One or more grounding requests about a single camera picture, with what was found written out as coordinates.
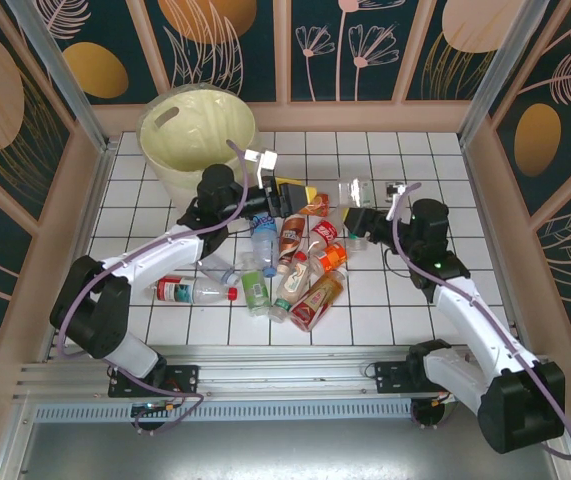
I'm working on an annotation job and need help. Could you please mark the clear bottle red teal label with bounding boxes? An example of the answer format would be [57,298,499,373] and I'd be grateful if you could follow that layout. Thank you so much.
[155,276,239,305]

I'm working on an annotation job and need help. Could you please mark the orange label plastic bottle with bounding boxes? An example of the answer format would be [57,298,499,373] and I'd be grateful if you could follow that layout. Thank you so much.
[312,241,350,275]

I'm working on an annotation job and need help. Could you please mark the clear bottle green label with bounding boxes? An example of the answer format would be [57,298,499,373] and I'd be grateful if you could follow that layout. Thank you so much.
[337,176,375,210]

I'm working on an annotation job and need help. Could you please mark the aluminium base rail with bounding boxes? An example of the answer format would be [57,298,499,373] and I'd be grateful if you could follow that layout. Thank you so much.
[12,343,561,401]

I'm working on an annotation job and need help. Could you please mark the grey metal plate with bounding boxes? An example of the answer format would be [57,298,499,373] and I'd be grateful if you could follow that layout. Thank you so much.
[0,418,571,480]

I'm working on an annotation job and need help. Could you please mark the clear bottle brown cap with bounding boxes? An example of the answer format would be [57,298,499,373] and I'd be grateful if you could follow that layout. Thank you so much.
[327,203,366,251]

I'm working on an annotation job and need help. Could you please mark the slotted grey cable duct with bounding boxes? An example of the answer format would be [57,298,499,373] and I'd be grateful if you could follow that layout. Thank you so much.
[32,399,416,422]

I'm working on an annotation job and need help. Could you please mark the aluminium frame post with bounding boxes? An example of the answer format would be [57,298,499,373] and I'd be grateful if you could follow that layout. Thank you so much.
[4,0,119,154]
[457,0,551,146]

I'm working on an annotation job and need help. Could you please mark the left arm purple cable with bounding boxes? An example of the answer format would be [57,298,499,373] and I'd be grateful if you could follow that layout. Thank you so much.
[57,139,251,435]

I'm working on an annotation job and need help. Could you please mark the cream label plastic bottle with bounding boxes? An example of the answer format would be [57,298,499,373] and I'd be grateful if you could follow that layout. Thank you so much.
[268,251,315,324]

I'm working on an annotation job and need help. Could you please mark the red cola label bottle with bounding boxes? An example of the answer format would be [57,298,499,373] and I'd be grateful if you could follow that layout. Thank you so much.
[307,218,345,253]

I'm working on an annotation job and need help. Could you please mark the right black mount plate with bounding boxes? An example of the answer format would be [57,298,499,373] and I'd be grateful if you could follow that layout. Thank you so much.
[373,360,416,396]

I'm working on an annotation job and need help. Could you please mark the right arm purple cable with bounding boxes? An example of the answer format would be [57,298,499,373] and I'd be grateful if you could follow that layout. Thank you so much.
[390,182,571,460]

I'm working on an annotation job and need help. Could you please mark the left black mount plate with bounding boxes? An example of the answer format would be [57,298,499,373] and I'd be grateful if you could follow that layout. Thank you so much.
[108,364,201,399]

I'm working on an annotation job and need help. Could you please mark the brown label plastic bottle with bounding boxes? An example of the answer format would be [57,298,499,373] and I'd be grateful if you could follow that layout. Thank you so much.
[277,213,311,275]

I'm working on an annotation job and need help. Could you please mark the amber tea bottle red label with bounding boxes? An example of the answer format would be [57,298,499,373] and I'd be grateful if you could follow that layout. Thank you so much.
[289,269,349,332]

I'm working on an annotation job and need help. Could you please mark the aluminium side rail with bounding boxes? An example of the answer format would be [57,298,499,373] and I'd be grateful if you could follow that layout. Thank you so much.
[39,138,120,364]
[457,137,534,356]

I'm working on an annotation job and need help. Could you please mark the black mount plate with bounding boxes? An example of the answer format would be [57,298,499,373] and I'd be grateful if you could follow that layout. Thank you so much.
[373,360,416,396]
[108,364,201,399]

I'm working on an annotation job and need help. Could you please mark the green label plastic bottle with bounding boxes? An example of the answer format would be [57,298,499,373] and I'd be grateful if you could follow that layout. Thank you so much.
[239,251,272,317]

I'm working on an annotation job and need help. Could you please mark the crushed clear plastic bottle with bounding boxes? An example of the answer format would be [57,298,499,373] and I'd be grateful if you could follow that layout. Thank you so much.
[197,257,244,286]

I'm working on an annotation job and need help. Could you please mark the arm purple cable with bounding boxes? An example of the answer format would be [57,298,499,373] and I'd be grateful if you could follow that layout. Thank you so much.
[390,182,571,460]
[57,139,251,435]

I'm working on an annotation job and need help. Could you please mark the cream plastic bin with liner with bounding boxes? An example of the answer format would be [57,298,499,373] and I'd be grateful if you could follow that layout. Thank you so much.
[136,83,262,221]

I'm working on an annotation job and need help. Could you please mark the clear bottle blue label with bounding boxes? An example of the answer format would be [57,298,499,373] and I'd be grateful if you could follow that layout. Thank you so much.
[249,214,281,278]

